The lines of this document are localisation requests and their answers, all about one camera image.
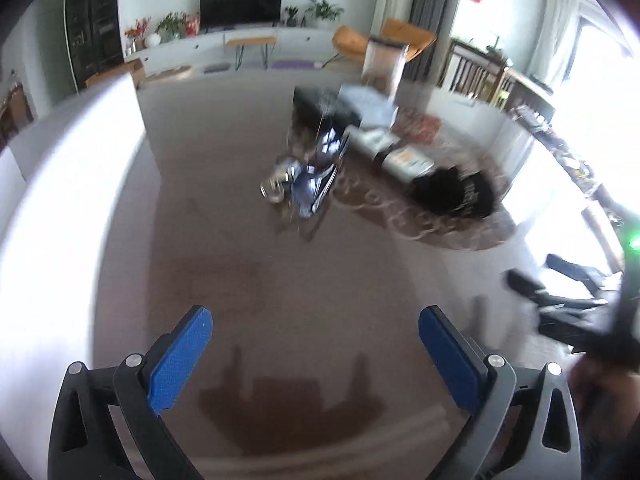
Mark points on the clear jar with black lid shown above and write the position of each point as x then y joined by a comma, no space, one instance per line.
382,62

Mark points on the black television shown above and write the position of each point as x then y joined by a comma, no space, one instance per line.
241,6

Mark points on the blue toothbrush pack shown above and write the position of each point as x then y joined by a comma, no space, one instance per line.
320,175

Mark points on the leafy green plant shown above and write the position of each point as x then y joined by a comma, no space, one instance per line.
171,25

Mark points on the orange lounge chair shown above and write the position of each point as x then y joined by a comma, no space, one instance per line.
350,40

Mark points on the purple floor mat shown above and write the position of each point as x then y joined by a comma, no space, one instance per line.
292,64

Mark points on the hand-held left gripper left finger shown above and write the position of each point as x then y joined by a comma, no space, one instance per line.
180,360

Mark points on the grey floor mat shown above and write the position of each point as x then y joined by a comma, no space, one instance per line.
215,67

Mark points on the brown patterned table mat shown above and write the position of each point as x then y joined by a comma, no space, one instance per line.
465,232

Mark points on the white bottle with orange label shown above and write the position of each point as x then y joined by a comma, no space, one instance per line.
407,162

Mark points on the black printed box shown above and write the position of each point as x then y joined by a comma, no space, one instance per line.
320,107

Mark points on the cardboard box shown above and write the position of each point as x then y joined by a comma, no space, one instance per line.
112,75

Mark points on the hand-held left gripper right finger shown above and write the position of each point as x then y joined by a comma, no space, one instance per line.
450,360

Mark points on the wooden bench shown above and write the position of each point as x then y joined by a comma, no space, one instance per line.
250,41

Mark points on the black fluffy hairpiece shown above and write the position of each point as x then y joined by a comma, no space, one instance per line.
452,192

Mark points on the large green potted plant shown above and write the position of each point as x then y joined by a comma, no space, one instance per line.
324,10

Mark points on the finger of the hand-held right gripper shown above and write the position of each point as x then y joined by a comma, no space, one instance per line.
575,272
540,292

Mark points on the gold cosmetic tube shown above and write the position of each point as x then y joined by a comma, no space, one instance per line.
280,180

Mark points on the small green potted plant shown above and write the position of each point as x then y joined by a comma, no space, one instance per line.
291,15

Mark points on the red gift box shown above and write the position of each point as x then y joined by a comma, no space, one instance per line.
192,25

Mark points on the grey curtain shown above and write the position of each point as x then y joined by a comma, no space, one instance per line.
435,0

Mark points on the dark display cabinet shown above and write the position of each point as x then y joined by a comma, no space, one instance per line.
92,15

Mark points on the white television cabinet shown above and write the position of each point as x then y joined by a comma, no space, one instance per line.
175,52

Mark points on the white plastic box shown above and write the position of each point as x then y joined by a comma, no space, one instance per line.
370,105

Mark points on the dark wooden chair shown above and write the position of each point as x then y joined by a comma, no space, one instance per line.
472,70

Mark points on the red flowers in white vase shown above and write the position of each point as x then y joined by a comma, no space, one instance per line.
142,30

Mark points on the white sheer curtain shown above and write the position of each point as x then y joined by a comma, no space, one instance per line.
557,30

